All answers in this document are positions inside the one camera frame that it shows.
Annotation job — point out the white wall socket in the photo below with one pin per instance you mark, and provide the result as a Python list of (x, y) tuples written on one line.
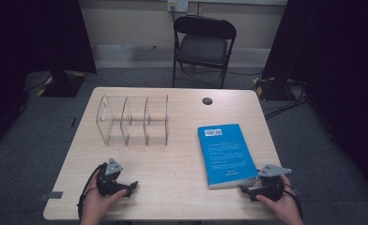
[(178, 5)]

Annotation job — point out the person's right hand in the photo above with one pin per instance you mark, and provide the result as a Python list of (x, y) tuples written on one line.
[(287, 207)]

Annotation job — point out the black stand base yellow tape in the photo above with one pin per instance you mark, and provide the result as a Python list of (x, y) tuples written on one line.
[(271, 89), (63, 86)]

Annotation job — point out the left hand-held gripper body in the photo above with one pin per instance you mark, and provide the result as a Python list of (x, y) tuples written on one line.
[(108, 183)]

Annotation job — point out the black folding chair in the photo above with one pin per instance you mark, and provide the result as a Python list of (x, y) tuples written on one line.
[(204, 48)]

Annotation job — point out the blue book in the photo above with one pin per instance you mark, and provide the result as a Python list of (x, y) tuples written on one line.
[(226, 153)]

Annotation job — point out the black curtain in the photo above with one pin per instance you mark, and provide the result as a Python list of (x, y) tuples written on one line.
[(32, 37), (344, 62)]

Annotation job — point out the person's left hand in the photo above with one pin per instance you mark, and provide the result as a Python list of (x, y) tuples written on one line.
[(96, 204)]

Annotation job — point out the grey floor tape piece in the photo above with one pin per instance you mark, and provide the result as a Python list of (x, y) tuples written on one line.
[(51, 195)]

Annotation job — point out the clear acrylic divider rack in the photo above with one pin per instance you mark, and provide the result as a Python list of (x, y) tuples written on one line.
[(147, 125)]

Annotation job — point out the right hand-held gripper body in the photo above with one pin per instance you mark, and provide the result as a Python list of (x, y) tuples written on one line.
[(271, 187)]

